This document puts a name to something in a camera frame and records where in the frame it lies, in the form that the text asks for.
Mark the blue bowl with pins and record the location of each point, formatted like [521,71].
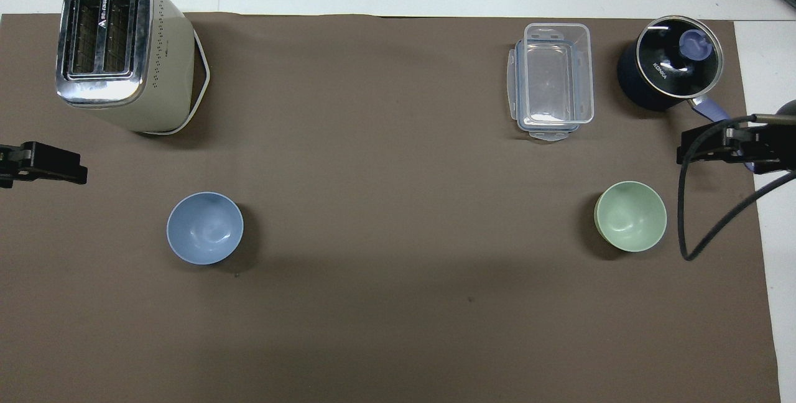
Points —
[204,229]

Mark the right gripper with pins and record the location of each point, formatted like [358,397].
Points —
[777,149]

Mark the cream and chrome toaster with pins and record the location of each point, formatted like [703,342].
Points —
[161,79]

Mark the glass pot lid blue knob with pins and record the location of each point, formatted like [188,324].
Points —
[675,58]

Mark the clear container lid blue seal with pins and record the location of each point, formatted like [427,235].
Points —
[547,134]

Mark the clear plastic food container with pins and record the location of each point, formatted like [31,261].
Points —
[556,73]

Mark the green bowl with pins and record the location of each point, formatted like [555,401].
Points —
[631,216]

